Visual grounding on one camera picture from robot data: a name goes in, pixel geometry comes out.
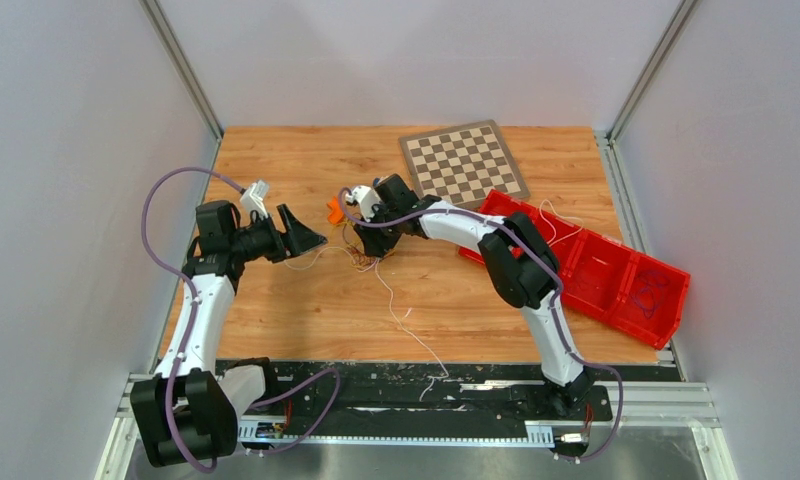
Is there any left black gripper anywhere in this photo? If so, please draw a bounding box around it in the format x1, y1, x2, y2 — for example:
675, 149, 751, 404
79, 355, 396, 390
229, 204, 326, 264

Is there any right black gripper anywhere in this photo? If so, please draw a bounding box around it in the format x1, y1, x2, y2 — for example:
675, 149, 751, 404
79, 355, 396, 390
355, 204, 403, 258

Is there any dark purple thin wire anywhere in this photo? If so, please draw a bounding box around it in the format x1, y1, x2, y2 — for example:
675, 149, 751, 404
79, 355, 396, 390
628, 270, 674, 323

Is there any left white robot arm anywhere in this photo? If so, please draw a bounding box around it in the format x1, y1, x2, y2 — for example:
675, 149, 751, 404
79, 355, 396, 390
130, 200, 327, 470

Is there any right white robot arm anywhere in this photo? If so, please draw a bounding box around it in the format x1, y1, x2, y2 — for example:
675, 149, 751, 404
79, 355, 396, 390
338, 174, 594, 418

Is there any orange curved plastic piece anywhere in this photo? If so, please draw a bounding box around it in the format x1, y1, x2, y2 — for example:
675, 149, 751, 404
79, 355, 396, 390
326, 197, 345, 226

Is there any wooden chessboard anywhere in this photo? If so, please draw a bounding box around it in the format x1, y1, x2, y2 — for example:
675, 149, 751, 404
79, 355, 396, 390
398, 120, 530, 209

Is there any red compartment tray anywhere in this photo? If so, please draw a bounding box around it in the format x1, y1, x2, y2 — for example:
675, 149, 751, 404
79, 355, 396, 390
479, 191, 691, 350

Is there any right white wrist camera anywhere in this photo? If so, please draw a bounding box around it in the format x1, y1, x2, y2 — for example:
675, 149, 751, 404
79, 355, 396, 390
344, 185, 382, 222

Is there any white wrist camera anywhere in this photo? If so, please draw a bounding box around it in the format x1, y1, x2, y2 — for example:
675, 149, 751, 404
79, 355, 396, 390
239, 180, 270, 220
344, 185, 382, 222

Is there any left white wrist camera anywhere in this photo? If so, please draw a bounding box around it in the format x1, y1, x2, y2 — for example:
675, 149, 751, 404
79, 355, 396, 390
239, 180, 270, 220

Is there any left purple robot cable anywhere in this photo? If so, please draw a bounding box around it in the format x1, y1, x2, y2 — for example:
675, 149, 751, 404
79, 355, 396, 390
140, 166, 343, 475

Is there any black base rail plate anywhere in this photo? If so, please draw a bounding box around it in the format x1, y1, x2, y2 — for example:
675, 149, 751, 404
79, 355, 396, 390
215, 358, 683, 440

